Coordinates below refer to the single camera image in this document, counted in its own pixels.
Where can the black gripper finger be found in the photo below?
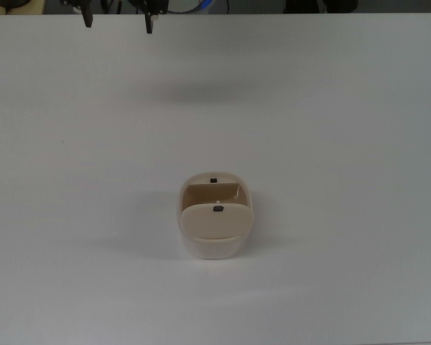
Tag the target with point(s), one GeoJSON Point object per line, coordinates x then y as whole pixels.
{"type": "Point", "coordinates": [88, 19]}
{"type": "Point", "coordinates": [149, 23]}

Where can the cream swing lid of bin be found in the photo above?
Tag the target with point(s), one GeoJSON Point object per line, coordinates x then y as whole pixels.
{"type": "Point", "coordinates": [217, 223]}

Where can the small cream bin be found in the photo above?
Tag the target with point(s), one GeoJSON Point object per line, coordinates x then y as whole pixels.
{"type": "Point", "coordinates": [215, 248]}

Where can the pale wooden desk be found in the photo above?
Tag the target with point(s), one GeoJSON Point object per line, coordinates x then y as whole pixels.
{"type": "Point", "coordinates": [37, 7]}

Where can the black object on desk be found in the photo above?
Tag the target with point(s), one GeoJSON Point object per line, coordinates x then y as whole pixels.
{"type": "Point", "coordinates": [12, 3]}

